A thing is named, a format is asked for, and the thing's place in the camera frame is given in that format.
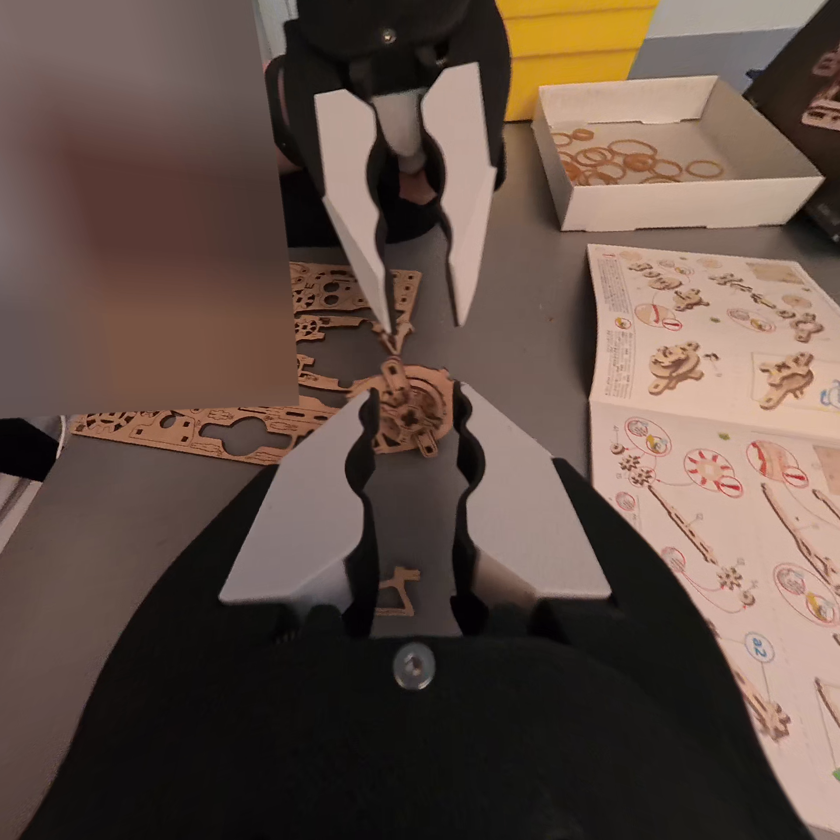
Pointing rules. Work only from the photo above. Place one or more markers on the pile of rubber bands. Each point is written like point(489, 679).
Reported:
point(623, 161)

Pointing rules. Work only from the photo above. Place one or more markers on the small wooden frame part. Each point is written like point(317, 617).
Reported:
point(394, 594)

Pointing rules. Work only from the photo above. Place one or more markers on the person's white shirt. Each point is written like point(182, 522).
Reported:
point(19, 512)

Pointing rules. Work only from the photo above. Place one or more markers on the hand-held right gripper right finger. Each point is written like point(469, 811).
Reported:
point(531, 525)

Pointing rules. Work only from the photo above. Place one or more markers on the black printed box lid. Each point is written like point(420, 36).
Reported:
point(807, 72)

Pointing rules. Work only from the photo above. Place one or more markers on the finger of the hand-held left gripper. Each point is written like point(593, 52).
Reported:
point(469, 164)
point(344, 170)

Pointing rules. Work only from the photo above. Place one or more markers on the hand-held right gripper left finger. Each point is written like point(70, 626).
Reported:
point(295, 525)

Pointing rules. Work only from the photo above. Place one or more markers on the laser-cut plywood parts sheet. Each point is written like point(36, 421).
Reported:
point(197, 430)

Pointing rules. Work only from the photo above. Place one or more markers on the illustrated instruction booklet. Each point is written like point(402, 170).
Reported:
point(695, 459)

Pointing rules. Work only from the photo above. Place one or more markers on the round wooden gear model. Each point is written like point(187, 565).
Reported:
point(400, 420)

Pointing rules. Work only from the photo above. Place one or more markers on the white cardboard box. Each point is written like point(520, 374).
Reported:
point(656, 207)

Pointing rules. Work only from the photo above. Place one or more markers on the yellow plastic bin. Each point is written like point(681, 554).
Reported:
point(571, 59)

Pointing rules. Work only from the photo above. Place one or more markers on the person's left hand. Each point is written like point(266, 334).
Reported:
point(415, 189)

